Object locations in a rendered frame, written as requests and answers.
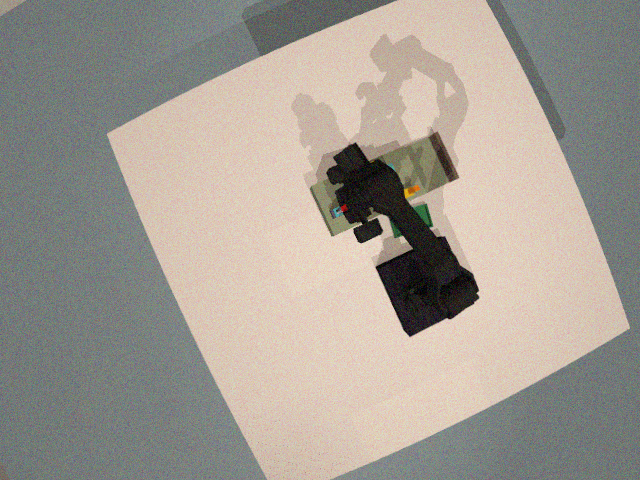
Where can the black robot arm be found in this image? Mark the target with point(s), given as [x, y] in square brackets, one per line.
[378, 185]

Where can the green tray floor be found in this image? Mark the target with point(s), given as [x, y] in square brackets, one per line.
[423, 214]

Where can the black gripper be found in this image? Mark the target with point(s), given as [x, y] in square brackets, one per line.
[356, 212]

